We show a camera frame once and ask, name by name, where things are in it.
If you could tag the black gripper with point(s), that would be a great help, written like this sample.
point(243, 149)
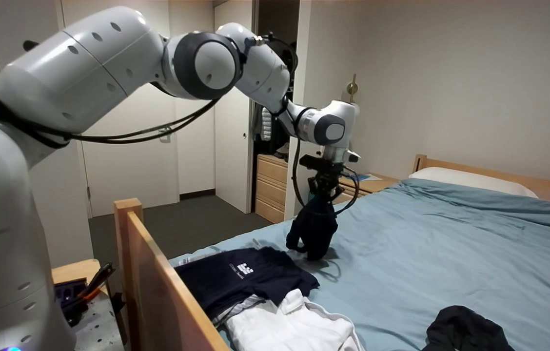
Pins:
point(327, 182)

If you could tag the white pillow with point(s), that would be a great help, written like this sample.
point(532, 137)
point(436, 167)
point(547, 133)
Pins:
point(471, 178)

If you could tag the dark box on side table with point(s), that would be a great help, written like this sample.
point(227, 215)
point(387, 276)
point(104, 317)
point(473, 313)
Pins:
point(67, 293)

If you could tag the blue book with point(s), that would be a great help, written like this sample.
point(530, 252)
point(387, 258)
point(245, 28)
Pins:
point(362, 176)

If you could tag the small black garment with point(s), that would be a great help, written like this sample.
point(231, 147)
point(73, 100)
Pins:
point(463, 332)

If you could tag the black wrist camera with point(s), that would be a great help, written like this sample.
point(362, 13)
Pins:
point(321, 163)

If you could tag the small wooden side table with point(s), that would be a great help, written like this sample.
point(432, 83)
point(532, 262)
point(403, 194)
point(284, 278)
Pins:
point(73, 270)

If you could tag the light blue duvet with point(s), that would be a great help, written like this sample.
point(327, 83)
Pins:
point(452, 260)

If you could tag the plain navy blue t-shirt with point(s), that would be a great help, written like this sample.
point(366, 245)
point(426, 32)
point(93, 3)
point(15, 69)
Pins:
point(315, 227)

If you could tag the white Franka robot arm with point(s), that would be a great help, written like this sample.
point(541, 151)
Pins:
point(81, 71)

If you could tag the grey plaid folded garment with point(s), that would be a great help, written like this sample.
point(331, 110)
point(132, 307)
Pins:
point(239, 311)

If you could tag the wooden nightstand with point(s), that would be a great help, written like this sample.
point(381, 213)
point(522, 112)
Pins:
point(375, 186)

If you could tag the navy t-shirt with white logo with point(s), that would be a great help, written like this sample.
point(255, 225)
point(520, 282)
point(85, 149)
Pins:
point(243, 274)

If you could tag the white folded garment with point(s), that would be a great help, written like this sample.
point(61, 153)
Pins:
point(288, 325)

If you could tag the grey perforated mounting plate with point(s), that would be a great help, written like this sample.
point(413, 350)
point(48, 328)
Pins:
point(102, 325)

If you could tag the wooden bed frame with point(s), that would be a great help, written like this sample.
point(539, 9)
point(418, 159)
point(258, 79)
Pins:
point(151, 280)

